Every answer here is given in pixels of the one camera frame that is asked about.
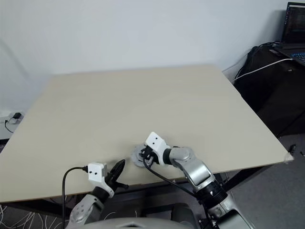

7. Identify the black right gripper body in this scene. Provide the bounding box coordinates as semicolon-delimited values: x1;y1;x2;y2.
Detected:
142;146;161;167

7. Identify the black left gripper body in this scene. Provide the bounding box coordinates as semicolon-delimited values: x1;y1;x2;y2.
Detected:
104;173;120;192

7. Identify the silver rotor disc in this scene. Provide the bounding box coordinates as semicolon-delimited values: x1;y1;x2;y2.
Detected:
130;142;154;168

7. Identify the silver robot torso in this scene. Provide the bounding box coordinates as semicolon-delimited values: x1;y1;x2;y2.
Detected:
84;216;198;229

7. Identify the dark rug with white lines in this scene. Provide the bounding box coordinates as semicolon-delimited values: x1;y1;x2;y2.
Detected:
0;204;72;229

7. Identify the white power strip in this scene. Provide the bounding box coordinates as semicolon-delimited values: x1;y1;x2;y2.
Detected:
0;110;24;125

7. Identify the large black bag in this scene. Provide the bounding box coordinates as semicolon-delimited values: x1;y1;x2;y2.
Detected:
234;45;305;137

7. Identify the black open laptop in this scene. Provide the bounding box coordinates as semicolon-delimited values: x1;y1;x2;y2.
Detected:
281;1;305;66

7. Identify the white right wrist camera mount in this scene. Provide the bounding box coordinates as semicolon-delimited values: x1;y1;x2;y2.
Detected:
144;131;171;166

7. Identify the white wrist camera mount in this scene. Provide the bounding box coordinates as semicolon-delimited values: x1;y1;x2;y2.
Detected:
144;131;171;166
87;162;114;199

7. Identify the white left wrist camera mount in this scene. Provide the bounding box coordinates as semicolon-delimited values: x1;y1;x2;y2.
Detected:
87;162;114;199

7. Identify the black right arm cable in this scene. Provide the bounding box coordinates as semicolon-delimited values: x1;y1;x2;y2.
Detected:
142;162;203;198

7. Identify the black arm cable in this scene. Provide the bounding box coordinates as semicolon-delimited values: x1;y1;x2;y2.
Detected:
61;166;89;229
142;162;203;198

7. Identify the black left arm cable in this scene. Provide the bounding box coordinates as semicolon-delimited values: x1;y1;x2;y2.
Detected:
61;166;89;229

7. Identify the black adapter cable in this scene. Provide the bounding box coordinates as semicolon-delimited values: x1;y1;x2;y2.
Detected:
3;118;15;133

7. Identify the white charging cable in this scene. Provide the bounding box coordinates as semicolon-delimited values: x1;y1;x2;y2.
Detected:
234;58;293;81

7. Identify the thin black laptop cable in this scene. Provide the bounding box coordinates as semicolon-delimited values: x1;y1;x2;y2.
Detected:
256;41;283;50

